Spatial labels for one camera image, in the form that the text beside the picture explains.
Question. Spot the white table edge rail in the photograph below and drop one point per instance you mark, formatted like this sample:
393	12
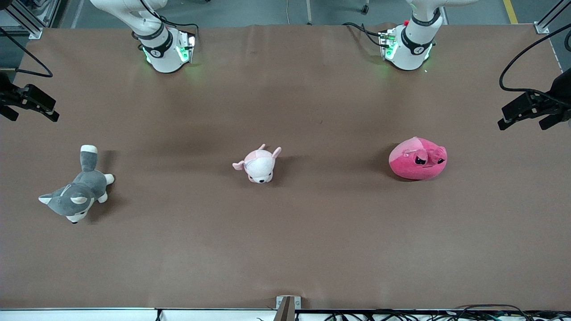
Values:
89	315

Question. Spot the black caster wheel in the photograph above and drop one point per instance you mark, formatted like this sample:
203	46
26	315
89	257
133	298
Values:
365	9

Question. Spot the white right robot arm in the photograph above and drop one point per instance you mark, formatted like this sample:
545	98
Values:
165	58

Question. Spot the metal table edge bracket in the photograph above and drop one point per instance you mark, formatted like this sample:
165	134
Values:
287	307

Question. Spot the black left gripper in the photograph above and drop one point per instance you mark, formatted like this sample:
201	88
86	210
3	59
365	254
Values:
554	103

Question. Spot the aluminium frame post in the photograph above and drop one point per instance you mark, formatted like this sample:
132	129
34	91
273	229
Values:
35	33
541	29

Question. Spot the round bright pink plush toy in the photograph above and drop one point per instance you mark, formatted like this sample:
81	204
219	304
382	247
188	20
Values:
410	167

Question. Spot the small pale pink dog plush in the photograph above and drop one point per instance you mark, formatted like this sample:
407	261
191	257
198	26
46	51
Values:
258	167

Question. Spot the grey white husky plush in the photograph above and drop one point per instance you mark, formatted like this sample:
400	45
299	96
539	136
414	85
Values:
84	187

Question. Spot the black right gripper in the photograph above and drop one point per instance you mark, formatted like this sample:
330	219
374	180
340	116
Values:
8	96

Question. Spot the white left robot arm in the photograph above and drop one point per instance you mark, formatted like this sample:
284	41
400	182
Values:
412	53

